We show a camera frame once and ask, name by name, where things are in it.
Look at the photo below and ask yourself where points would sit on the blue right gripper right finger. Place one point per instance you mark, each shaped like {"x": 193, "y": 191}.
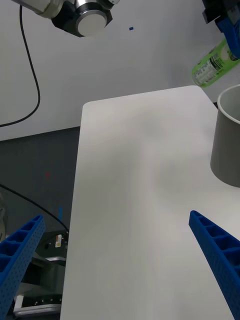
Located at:
{"x": 220, "y": 250}

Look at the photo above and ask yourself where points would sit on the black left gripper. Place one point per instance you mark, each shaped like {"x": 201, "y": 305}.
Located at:
{"x": 217, "y": 3}

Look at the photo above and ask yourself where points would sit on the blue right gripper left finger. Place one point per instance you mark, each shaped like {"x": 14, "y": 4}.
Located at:
{"x": 17, "y": 270}

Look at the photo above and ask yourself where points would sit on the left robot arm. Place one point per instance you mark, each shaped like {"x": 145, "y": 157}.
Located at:
{"x": 85, "y": 20}

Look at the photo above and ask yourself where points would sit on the grey plastic waste bin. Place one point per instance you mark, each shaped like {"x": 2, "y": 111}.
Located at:
{"x": 225, "y": 150}

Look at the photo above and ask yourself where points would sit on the green bottle with black cap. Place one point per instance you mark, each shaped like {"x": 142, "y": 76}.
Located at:
{"x": 210, "y": 70}

